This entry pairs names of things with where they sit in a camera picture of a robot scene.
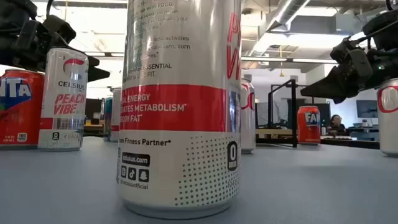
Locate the white Celsius can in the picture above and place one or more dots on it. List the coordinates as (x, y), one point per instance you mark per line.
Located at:
(62, 102)
(116, 109)

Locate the red Fanta can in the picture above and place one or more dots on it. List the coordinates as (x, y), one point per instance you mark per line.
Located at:
(18, 118)
(308, 130)

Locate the silver Diet Coke can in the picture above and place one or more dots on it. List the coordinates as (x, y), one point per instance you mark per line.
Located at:
(388, 124)
(248, 124)

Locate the black can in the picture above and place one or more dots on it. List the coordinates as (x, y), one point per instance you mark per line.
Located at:
(174, 109)

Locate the long ceiling light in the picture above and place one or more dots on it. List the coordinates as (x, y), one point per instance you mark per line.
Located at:
(280, 59)
(105, 54)

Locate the black room panel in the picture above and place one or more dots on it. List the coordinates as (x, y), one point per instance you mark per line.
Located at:
(325, 112)

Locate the person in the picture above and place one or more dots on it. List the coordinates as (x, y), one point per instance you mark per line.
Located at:
(336, 122)

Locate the black room divider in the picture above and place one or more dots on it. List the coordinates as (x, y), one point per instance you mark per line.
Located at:
(93, 109)

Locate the background desk with equipment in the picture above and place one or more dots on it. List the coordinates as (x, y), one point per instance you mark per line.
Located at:
(363, 132)

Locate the yellow hanging pendant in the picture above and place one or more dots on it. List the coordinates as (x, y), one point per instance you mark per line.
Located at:
(281, 74)

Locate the wooden background bench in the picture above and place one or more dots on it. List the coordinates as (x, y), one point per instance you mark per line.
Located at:
(93, 127)

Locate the blue grey table mat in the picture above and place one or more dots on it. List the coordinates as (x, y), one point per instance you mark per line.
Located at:
(311, 186)

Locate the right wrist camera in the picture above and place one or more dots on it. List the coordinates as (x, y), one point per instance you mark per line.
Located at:
(360, 63)

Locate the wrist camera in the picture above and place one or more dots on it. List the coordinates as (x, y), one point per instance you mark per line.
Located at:
(360, 63)
(60, 29)

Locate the dark wall monitor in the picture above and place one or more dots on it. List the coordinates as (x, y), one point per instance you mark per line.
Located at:
(367, 109)

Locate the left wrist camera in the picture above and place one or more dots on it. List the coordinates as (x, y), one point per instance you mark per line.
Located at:
(60, 29)

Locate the wooden shelf black metal frame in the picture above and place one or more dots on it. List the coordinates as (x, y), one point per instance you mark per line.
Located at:
(293, 118)

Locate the silver ventilation duct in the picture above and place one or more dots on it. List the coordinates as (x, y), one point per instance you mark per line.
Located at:
(286, 14)

